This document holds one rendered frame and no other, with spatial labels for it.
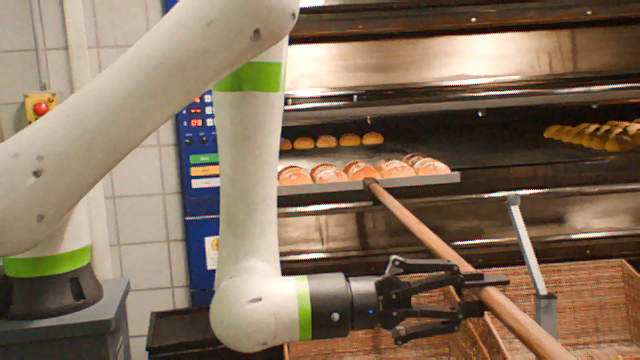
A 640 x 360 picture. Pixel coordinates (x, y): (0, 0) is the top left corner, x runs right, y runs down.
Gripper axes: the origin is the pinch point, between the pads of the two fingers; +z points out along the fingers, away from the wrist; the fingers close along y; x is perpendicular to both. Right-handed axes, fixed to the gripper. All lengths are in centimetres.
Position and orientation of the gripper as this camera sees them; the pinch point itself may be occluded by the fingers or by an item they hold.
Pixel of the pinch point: (484, 293)
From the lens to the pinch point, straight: 105.0
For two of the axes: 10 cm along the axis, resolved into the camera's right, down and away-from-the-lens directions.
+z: 9.9, -0.6, 1.0
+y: 0.5, 9.9, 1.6
